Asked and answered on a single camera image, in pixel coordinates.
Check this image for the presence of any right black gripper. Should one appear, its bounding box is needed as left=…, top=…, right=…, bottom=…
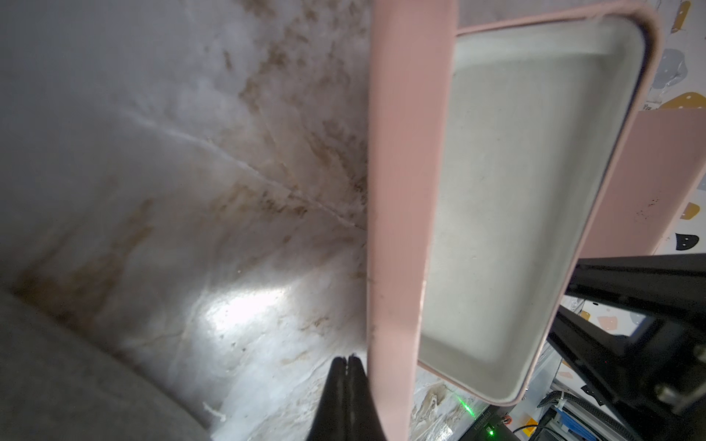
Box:
left=547, top=254, right=705, bottom=440

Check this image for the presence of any closed pink glasses case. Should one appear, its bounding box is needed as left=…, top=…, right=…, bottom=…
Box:
left=579, top=108, right=705, bottom=258

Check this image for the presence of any beige case with brown glasses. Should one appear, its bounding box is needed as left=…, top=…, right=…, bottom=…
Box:
left=1, top=292, right=210, bottom=440

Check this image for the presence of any aluminium front rail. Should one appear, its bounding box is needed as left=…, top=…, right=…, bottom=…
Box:
left=506, top=344, right=637, bottom=440

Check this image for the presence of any pink glasses case grey lining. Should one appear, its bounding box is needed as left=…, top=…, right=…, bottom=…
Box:
left=365, top=0, right=666, bottom=441

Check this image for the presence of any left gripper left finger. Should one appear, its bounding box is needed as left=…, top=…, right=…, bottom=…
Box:
left=307, top=356, right=347, bottom=441

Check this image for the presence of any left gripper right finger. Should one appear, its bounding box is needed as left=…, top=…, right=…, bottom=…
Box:
left=346, top=355, right=386, bottom=441

